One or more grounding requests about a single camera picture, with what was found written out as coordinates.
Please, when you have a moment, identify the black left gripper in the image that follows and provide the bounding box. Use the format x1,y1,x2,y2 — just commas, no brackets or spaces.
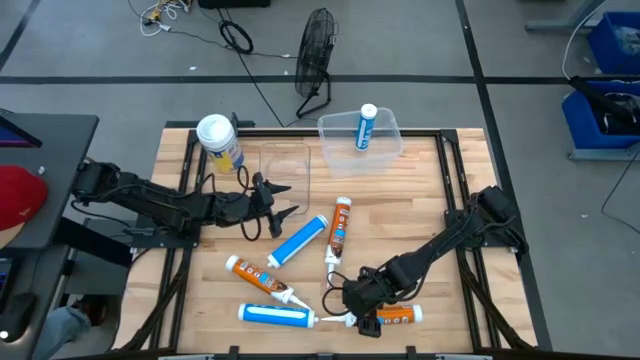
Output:
249,172,300,239

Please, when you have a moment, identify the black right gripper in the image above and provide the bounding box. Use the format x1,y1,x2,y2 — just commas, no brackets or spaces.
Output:
342,272,401,339

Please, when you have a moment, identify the orange sealant tube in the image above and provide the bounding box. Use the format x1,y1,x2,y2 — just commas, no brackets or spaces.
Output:
224,255,314,311
324,196,353,290
319,303,424,329

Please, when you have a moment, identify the blue silicone tube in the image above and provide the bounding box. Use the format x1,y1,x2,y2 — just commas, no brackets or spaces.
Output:
354,103,379,153
237,302,320,330
265,214,330,270

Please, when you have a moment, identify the clear flat plastic lid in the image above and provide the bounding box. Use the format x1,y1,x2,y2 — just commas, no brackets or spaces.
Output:
258,141,312,217

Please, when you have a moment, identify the frosted plastic container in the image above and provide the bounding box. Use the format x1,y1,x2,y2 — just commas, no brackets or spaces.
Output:
317,106,404,177

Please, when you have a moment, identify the black floor fan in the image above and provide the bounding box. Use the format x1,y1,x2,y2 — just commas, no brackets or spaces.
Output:
293,6,337,120

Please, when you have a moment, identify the black box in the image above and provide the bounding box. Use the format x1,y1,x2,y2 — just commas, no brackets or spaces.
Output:
198,0,272,9

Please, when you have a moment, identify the dark grey desk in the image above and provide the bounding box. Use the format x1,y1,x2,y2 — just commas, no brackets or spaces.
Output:
0,108,100,251

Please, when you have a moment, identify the person's leg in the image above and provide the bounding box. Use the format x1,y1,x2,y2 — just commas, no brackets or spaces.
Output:
32,305,93,360

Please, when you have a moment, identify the red cap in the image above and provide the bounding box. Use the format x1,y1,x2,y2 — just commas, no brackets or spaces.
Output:
0,164,50,232

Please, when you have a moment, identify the person's head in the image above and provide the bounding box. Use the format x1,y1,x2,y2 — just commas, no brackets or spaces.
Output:
0,222,25,250

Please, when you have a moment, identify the computer screen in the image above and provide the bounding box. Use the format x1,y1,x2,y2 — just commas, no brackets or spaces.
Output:
0,115,44,150

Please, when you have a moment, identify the black computer mouse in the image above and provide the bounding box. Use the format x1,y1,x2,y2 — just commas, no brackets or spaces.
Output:
0,292,39,344

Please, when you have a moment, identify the blue bin with black parts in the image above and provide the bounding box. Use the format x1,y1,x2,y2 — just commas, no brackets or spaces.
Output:
560,74,640,162

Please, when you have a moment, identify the grey table base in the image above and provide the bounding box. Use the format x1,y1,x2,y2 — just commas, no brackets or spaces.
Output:
524,0,601,35

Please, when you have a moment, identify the blue storage bin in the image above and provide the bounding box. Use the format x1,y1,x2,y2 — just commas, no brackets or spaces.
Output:
587,10,640,76

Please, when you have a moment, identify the black aluminium table frame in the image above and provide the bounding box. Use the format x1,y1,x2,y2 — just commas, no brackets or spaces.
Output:
117,119,540,360

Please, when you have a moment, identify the black floor cable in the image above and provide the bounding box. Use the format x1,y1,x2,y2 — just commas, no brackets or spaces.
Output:
214,7,301,129

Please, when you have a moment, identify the white cable bundle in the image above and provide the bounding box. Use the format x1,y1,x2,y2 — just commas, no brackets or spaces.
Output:
138,0,191,37

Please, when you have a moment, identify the white floor cable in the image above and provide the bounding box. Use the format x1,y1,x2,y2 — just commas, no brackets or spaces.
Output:
561,0,609,81

